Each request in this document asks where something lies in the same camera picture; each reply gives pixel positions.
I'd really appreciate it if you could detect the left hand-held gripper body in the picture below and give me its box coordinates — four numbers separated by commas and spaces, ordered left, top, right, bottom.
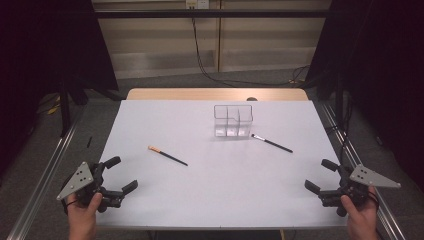
55, 161, 125, 214

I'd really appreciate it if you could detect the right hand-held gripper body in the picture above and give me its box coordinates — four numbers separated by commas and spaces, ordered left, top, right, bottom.
318, 164, 402, 218

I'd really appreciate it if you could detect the orange-tipped black makeup brush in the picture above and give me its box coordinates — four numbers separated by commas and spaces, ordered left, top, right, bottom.
148, 145, 189, 167

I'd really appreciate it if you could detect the silver-ferrule black makeup brush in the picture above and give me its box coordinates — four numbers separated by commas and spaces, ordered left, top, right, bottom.
250, 133, 294, 154

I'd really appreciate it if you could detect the clear acrylic organizer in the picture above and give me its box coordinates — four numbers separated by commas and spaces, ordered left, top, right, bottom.
213, 104, 254, 138

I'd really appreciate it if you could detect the person's left hand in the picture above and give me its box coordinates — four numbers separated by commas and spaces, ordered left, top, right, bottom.
66, 192, 103, 232

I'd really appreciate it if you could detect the person's right hand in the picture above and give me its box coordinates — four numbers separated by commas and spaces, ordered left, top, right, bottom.
339, 186, 380, 232

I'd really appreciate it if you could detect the black metal stand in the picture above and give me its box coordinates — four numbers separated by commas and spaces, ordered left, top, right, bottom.
334, 71, 346, 129
59, 78, 73, 138

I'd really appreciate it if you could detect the white table sheet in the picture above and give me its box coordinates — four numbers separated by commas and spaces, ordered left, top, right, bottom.
95, 99, 348, 230

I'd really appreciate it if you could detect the light wooden table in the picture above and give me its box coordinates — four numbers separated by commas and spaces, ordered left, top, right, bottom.
125, 87, 309, 102

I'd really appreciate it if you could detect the black curtain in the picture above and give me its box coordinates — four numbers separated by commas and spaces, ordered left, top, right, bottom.
0, 0, 119, 181
304, 0, 424, 191

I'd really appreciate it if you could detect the metal floor rail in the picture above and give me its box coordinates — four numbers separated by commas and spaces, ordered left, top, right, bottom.
6, 99, 88, 240
319, 99, 408, 240

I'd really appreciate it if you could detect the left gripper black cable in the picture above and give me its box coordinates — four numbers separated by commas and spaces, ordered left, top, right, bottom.
61, 198, 80, 215

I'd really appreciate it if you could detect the yellow floor cable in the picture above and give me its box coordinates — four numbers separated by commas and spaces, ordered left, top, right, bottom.
45, 95, 63, 116

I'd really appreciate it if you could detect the black wall cable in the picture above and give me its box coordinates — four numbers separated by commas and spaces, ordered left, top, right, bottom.
190, 16, 311, 88

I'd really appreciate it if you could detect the black horizontal frame bar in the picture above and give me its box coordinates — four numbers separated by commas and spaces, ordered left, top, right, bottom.
94, 9, 331, 19

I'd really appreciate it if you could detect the white wall power outlet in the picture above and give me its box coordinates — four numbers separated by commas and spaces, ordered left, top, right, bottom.
185, 0, 210, 10

